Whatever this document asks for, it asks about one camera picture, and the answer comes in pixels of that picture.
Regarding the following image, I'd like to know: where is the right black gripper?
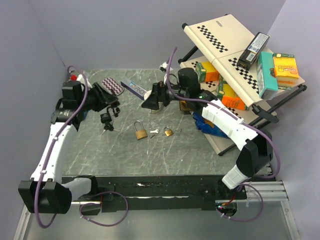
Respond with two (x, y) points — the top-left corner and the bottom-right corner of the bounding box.
(140, 78), (188, 111)

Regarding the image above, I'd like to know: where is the small brass padlock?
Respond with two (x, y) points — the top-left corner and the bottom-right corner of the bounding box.
(164, 126), (174, 137)

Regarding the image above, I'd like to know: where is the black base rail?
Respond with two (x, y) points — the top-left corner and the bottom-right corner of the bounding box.
(58, 174), (290, 216)

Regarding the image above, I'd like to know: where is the black padlock with keys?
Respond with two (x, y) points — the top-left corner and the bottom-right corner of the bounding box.
(100, 113), (113, 127)

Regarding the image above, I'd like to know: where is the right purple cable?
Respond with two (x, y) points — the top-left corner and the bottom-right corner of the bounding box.
(164, 46), (282, 222)

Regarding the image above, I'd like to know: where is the pink striped oval sponge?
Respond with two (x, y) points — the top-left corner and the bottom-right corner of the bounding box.
(101, 77), (124, 96)

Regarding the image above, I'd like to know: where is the blue chip bag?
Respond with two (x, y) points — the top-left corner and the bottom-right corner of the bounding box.
(192, 112), (229, 139)

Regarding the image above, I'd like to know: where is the lower orange green box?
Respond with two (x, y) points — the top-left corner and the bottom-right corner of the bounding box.
(216, 81), (249, 111)

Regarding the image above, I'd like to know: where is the upper orange green box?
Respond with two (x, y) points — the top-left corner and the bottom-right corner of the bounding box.
(195, 61), (220, 83)

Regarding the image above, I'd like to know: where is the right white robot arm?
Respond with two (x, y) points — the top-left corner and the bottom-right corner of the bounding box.
(141, 67), (273, 199)

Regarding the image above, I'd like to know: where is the purple toothpaste box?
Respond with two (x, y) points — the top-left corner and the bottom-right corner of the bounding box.
(120, 78), (147, 100)

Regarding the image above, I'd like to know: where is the beige checkered shelf rack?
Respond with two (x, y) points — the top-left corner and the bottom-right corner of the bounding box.
(176, 13), (308, 157)

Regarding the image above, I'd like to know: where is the orange sponge pack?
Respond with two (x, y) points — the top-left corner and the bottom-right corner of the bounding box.
(272, 53), (300, 88)

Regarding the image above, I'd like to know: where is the teal box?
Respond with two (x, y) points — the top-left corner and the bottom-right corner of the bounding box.
(256, 51), (279, 100)

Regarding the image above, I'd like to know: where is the black rectangular box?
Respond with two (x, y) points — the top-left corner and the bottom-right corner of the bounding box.
(236, 32), (270, 71)

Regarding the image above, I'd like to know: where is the long shackle brass padlock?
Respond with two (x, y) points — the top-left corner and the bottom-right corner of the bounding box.
(133, 120), (148, 140)

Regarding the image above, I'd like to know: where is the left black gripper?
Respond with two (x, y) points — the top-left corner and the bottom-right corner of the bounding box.
(77, 82), (118, 113)

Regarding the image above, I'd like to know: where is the orange green box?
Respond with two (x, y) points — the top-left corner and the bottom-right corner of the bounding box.
(195, 61), (220, 83)
(216, 81), (249, 111)

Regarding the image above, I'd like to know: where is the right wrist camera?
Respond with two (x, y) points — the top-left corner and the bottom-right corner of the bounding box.
(159, 61), (171, 82)

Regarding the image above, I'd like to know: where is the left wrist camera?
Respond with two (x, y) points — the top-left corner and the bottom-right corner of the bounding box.
(68, 73), (85, 90)

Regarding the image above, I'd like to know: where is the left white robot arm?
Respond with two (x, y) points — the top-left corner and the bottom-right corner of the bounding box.
(18, 81), (120, 214)

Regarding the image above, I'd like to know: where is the silver key pair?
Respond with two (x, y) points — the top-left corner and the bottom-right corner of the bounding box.
(150, 129), (159, 139)

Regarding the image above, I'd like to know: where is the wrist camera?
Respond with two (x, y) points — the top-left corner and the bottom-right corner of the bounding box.
(159, 61), (171, 82)
(68, 73), (85, 90)

